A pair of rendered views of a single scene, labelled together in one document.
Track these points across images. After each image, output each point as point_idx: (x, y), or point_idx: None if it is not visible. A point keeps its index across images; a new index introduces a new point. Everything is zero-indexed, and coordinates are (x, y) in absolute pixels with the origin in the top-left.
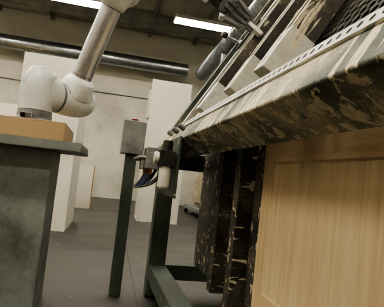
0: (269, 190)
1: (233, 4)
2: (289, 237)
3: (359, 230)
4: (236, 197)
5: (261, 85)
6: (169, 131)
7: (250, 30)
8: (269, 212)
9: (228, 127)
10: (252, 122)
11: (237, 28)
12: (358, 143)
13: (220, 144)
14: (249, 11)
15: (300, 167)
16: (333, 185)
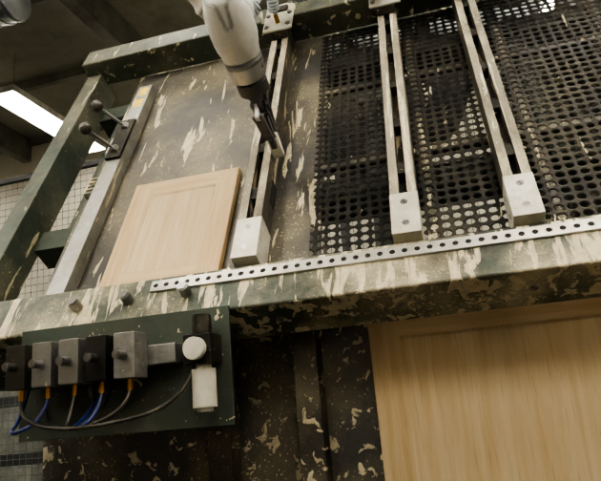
0: (400, 376)
1: (267, 102)
2: (478, 426)
3: None
4: (315, 400)
5: (563, 235)
6: (77, 301)
7: (276, 146)
8: (408, 406)
9: (485, 283)
10: (566, 277)
11: (264, 137)
12: (590, 300)
13: (383, 312)
14: (274, 118)
15: (475, 336)
16: (556, 347)
